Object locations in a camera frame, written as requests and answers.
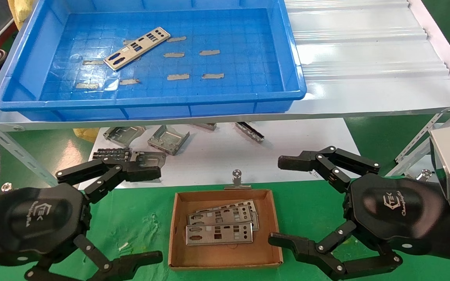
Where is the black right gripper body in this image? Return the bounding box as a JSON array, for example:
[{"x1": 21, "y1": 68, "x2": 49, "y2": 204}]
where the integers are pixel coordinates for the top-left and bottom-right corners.
[{"x1": 343, "y1": 173, "x2": 446, "y2": 255}]

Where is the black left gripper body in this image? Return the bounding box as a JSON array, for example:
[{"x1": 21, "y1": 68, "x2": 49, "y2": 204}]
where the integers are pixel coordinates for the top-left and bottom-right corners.
[{"x1": 0, "y1": 183, "x2": 92, "y2": 270}]

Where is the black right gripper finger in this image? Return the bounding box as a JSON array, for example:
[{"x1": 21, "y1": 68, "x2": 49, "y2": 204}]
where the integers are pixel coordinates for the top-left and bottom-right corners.
[
  {"x1": 278, "y1": 146, "x2": 382, "y2": 194},
  {"x1": 268, "y1": 220, "x2": 403, "y2": 281}
]

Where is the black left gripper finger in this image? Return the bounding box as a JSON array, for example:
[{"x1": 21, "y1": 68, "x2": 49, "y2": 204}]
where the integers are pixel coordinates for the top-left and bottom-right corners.
[
  {"x1": 24, "y1": 234, "x2": 164, "y2": 281},
  {"x1": 55, "y1": 158, "x2": 162, "y2": 204}
]

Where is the silver computer backplate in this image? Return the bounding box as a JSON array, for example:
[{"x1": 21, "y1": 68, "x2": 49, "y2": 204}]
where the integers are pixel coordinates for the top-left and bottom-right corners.
[
  {"x1": 104, "y1": 27, "x2": 171, "y2": 71},
  {"x1": 186, "y1": 223, "x2": 254, "y2": 246},
  {"x1": 187, "y1": 206, "x2": 253, "y2": 227},
  {"x1": 196, "y1": 199, "x2": 260, "y2": 231}
]

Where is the brown cardboard box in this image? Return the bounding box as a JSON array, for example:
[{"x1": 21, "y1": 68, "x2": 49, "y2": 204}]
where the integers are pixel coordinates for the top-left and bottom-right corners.
[{"x1": 168, "y1": 189, "x2": 284, "y2": 271}]

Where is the blue plastic tray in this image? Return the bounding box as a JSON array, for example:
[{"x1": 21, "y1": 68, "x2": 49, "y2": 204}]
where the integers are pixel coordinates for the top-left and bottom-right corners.
[{"x1": 0, "y1": 0, "x2": 307, "y2": 121}]

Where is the green table cloth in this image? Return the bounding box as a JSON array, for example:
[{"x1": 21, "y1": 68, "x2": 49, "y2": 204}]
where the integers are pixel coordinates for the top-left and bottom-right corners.
[{"x1": 0, "y1": 178, "x2": 450, "y2": 281}]

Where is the yellow plastic bag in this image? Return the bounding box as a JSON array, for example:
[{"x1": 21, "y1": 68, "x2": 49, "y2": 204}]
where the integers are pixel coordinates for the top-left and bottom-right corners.
[{"x1": 73, "y1": 128, "x2": 100, "y2": 142}]

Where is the dark toothed metal strip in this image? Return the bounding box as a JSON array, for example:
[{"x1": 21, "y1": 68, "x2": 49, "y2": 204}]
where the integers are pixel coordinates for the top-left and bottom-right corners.
[{"x1": 235, "y1": 122, "x2": 265, "y2": 143}]

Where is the white corrugated metal shelf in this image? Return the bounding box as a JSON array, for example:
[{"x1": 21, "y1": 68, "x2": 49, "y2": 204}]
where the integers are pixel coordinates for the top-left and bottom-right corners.
[{"x1": 0, "y1": 0, "x2": 450, "y2": 131}]

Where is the grey sheet metal bracket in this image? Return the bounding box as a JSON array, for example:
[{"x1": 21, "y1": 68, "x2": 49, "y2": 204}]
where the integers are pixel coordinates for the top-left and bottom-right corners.
[
  {"x1": 148, "y1": 125, "x2": 191, "y2": 156},
  {"x1": 103, "y1": 126, "x2": 146, "y2": 148},
  {"x1": 130, "y1": 151, "x2": 167, "y2": 183}
]

